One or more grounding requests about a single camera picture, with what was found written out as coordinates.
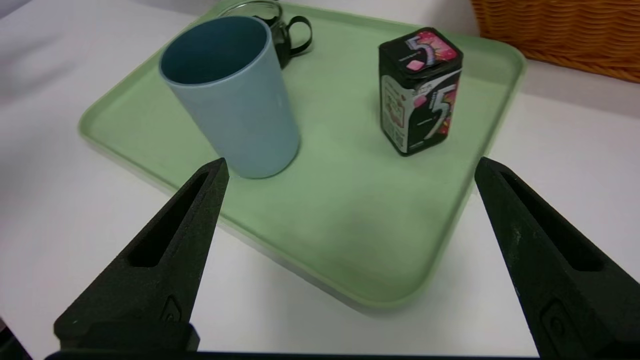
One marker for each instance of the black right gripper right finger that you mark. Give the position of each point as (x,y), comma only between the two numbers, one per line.
(540,260)

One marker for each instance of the glass cup with black holder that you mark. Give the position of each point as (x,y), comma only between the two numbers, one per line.
(285,45)

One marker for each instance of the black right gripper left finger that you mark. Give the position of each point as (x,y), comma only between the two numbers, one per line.
(170,265)

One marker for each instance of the blue-grey plastic tumbler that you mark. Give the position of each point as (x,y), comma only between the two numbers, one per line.
(240,115)

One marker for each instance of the orange wicker basket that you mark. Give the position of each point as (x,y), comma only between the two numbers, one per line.
(565,30)

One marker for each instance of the black pink chewing gum box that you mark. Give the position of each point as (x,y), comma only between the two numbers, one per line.
(420,105)

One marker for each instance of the light green plastic tray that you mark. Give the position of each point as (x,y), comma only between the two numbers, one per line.
(350,210)

